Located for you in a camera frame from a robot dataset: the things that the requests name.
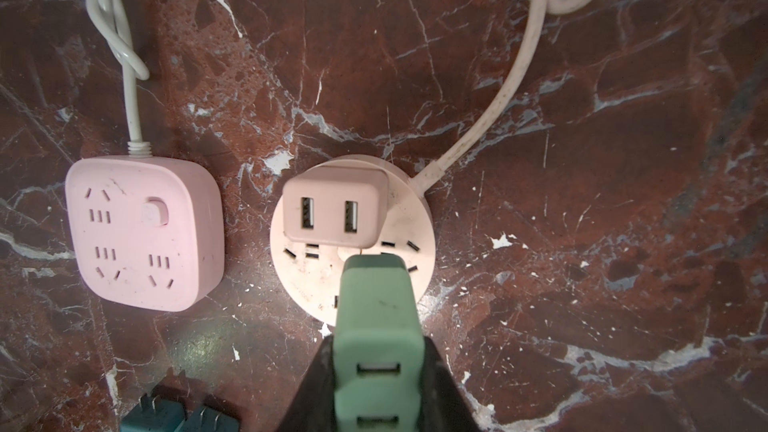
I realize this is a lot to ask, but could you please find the teal plug adapter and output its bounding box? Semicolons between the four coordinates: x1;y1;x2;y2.
178;406;240;432
119;394;185;432

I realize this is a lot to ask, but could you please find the green plug adapter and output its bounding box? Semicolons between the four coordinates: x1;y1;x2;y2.
332;254;425;431

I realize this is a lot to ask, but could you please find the beige round power strip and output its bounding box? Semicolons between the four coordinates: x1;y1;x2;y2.
270;155;436;325

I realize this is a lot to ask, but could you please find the beige power strip cable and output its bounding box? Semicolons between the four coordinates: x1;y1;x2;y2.
410;0;614;198

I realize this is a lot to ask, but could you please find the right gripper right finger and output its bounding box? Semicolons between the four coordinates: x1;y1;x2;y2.
417;337;480;432

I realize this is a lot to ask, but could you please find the teal plug adapter far left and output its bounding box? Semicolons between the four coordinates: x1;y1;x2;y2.
119;394;185;432

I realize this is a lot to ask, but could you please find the white power strip cable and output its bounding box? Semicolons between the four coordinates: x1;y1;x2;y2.
85;0;154;158

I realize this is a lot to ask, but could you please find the pink square power strip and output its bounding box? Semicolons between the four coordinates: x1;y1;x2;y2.
65;156;225;312

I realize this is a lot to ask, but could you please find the pink plug adapter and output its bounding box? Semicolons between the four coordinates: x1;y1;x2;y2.
282;166;389;249

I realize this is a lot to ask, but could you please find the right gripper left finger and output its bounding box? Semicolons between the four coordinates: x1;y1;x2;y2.
277;335;336;432

